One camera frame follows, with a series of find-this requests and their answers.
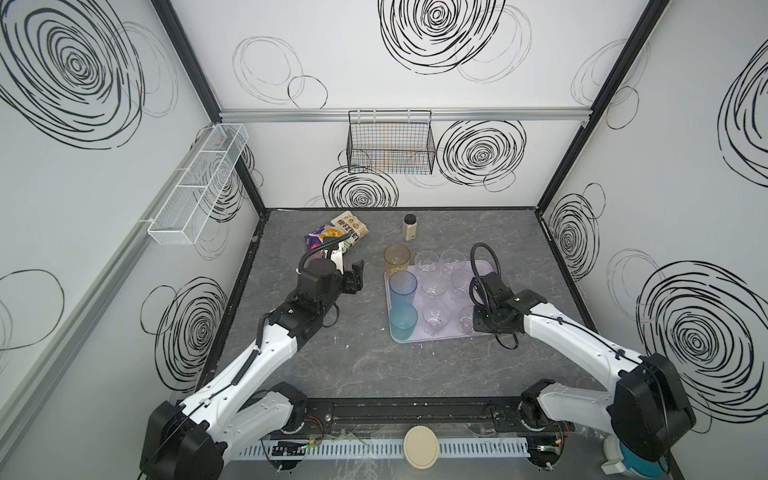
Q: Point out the colourful snack bag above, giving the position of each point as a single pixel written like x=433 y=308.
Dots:
x=342 y=224

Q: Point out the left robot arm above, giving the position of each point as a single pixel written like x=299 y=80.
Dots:
x=198 y=437

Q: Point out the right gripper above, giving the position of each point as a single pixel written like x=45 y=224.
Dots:
x=485 y=309

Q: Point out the lilac plastic tray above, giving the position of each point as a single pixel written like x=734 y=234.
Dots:
x=452 y=331

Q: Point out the yellow drinking glass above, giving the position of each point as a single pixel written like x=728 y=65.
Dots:
x=397 y=258

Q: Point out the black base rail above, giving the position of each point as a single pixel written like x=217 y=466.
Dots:
x=504 y=414

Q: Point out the white mesh wall shelf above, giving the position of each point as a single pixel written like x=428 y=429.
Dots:
x=189 y=206

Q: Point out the clear ribbed glass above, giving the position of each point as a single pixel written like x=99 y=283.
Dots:
x=460 y=282

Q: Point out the white slotted cable duct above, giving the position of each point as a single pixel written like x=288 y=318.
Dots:
x=349 y=449

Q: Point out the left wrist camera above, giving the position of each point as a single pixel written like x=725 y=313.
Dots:
x=336 y=256

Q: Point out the black wire basket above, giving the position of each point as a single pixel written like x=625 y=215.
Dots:
x=390 y=141

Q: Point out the spice bottle black cap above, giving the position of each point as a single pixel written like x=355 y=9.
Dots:
x=409 y=227

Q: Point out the beige round lid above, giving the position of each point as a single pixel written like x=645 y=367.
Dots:
x=420 y=447

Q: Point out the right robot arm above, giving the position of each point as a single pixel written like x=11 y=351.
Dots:
x=642 y=401

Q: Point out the teal drinking glass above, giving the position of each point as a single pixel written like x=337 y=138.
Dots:
x=402 y=321

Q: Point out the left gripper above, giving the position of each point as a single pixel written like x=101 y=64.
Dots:
x=352 y=279

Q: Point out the blue drinking glass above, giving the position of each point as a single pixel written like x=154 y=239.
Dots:
x=402 y=286

